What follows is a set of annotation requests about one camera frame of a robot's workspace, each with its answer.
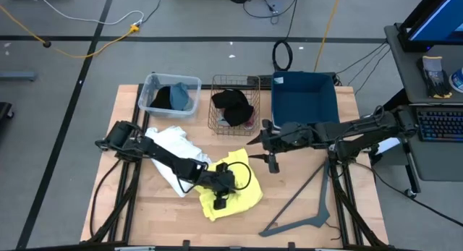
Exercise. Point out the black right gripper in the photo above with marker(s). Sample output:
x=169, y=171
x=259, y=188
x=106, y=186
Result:
x=289, y=137

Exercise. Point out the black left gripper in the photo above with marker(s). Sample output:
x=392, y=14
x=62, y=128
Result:
x=218, y=180

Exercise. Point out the pink cloth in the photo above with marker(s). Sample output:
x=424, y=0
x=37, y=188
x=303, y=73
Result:
x=249, y=124

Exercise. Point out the yellow cloth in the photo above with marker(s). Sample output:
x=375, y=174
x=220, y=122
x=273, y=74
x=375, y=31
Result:
x=246, y=196

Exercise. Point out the black cloth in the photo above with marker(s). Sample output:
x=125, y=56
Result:
x=233, y=106
x=162, y=99

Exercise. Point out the white cloth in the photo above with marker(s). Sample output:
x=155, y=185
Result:
x=173, y=142

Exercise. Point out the mint ribbed cloth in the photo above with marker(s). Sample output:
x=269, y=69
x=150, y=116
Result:
x=189, y=105

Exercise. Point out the light blue cloth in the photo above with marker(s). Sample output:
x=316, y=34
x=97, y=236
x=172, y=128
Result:
x=179, y=93

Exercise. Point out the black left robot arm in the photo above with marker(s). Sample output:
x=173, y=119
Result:
x=162, y=158

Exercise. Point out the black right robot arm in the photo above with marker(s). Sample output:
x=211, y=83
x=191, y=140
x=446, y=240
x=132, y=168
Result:
x=361, y=129

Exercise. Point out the blue and white plastic bin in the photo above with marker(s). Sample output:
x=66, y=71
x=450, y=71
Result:
x=304, y=99

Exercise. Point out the grey clothes hanger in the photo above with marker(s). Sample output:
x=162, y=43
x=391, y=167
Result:
x=320, y=216

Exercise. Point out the clear plastic bin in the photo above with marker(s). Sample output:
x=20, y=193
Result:
x=144, y=106

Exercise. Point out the white power supply box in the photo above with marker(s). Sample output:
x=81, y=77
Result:
x=386, y=145

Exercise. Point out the grey desk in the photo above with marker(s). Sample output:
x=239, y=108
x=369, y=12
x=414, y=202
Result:
x=434, y=164

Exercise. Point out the black keyboard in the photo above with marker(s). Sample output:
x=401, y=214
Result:
x=439, y=125

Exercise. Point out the black yellow-edged gloves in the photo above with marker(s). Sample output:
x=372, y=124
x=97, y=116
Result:
x=434, y=77

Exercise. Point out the white blue labelled canister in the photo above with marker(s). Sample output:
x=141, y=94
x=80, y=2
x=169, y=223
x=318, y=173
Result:
x=457, y=80

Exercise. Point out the black computer monitor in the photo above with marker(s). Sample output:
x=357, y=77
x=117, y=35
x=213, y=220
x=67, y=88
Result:
x=434, y=19

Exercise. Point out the grey metal floor foot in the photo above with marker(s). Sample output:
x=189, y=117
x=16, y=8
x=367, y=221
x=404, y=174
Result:
x=18, y=76

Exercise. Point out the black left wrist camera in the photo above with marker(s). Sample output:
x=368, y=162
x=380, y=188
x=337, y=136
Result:
x=219, y=204

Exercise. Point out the black frame bracket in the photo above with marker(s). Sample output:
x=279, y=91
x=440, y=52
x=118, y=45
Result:
x=185, y=244
x=290, y=244

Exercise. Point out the black aluminium rig frame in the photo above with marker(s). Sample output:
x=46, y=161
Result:
x=340, y=196

